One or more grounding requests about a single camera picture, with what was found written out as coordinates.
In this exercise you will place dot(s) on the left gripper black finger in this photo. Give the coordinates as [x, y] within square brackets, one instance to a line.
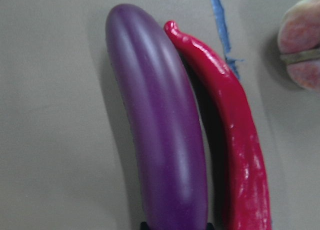
[144, 226]

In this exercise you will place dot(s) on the red chili pepper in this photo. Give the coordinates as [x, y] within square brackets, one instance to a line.
[247, 200]

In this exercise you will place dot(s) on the purple eggplant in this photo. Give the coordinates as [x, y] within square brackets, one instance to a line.
[163, 119]

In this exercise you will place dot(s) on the yellow pink peach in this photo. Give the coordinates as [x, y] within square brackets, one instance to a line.
[299, 43]

